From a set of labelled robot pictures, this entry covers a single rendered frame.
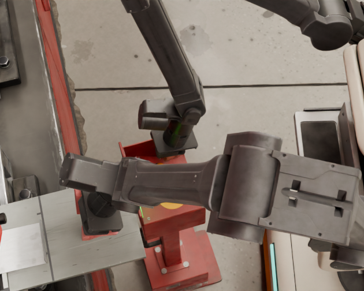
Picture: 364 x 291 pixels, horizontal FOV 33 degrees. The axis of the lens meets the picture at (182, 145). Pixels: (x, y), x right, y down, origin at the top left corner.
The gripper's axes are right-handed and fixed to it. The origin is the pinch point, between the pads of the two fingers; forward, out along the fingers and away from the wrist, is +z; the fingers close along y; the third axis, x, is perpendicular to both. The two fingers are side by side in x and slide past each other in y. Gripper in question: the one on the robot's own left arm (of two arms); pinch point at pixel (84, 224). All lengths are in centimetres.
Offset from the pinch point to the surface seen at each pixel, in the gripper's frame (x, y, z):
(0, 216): -20.1, 4.4, -14.9
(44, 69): 5, -49, 15
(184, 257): 65, -16, 67
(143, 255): 10.0, 7.7, -1.7
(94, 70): 58, -108, 85
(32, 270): -8.2, 5.1, 8.8
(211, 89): 97, -86, 63
